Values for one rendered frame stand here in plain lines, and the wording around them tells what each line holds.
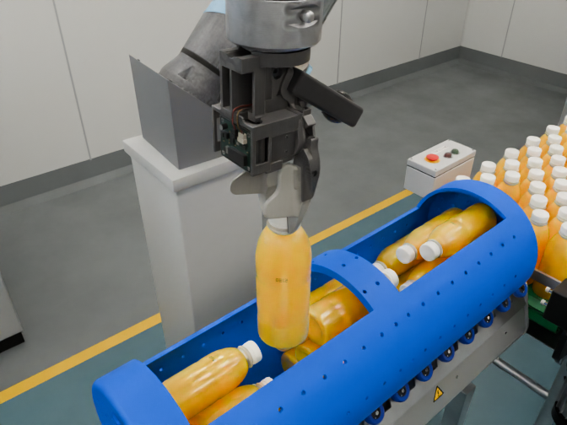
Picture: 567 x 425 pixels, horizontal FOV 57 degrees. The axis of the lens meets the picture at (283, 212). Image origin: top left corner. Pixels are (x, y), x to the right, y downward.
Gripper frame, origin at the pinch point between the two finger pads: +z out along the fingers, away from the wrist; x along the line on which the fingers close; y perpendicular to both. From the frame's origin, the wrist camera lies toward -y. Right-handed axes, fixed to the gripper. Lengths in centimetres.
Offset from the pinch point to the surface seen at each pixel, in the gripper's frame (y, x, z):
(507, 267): -54, 6, 30
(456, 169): -93, -32, 37
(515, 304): -72, 4, 51
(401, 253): -44, -12, 33
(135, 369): 16.8, -10.9, 25.5
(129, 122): -100, -284, 111
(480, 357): -56, 6, 57
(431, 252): -44, -5, 29
